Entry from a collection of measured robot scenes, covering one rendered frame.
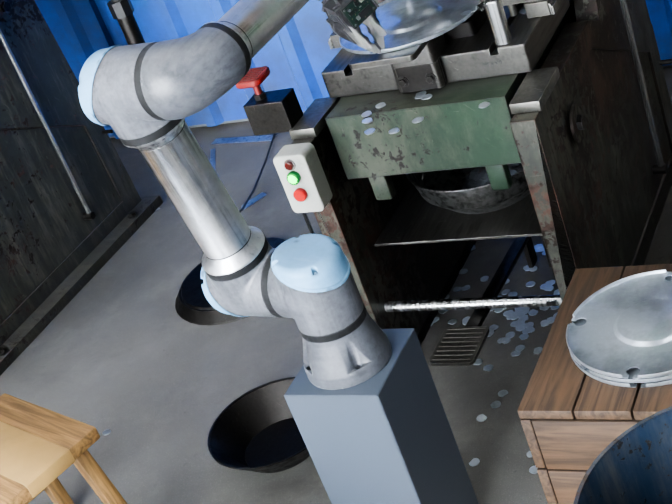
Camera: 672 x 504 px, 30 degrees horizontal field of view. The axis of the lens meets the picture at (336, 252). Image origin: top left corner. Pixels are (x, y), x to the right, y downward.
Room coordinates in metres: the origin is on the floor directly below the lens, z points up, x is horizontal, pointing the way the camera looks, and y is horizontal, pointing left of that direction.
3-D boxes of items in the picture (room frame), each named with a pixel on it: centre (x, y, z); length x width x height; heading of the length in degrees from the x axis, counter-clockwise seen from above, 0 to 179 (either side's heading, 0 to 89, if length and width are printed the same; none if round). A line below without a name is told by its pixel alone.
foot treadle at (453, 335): (2.34, -0.30, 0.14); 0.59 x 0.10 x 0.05; 146
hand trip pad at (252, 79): (2.45, 0.03, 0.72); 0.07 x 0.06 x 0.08; 146
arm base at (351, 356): (1.79, 0.05, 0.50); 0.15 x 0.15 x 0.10
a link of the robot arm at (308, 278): (1.80, 0.05, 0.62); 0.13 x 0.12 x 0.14; 49
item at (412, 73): (2.31, -0.28, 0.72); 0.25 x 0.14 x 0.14; 146
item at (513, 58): (2.45, -0.37, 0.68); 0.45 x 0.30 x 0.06; 56
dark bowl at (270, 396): (2.27, 0.26, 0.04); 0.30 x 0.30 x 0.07
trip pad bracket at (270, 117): (2.44, 0.01, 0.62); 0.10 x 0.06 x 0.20; 56
